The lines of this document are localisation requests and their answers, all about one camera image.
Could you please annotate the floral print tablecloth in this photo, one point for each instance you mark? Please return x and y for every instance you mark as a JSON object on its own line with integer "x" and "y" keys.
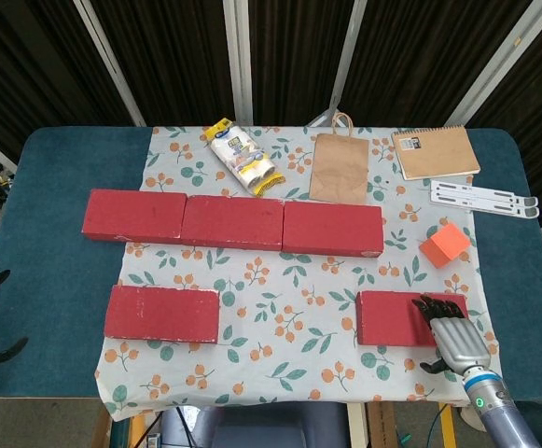
{"x": 298, "y": 289}

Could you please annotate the brown spiral notebook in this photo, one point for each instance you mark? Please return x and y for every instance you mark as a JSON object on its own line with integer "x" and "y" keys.
{"x": 434, "y": 151}

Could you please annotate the white shoe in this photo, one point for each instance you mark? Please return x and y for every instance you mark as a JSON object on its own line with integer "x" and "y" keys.
{"x": 470, "y": 417}

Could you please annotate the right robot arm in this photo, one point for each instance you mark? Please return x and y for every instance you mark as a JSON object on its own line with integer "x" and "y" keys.
{"x": 499, "y": 410}

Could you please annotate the brown paper bag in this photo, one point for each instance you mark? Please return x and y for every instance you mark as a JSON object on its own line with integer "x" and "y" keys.
{"x": 338, "y": 168}

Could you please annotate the white folding stand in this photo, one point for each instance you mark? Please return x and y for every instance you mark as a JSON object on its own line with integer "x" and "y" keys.
{"x": 476, "y": 198}

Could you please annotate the pack of bag rolls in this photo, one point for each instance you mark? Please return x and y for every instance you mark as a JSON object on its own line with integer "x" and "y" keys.
{"x": 242, "y": 156}

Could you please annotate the white partition post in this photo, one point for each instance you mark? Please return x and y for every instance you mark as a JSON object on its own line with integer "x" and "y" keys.
{"x": 112, "y": 60}
{"x": 347, "y": 56}
{"x": 499, "y": 51}
{"x": 239, "y": 56}

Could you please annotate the orange cube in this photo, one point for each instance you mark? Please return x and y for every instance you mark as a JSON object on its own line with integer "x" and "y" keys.
{"x": 445, "y": 245}

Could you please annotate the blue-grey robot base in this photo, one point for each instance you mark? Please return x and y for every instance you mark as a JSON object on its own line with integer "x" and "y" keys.
{"x": 270, "y": 427}

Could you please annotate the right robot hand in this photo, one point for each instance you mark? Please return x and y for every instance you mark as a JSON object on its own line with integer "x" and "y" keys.
{"x": 462, "y": 340}

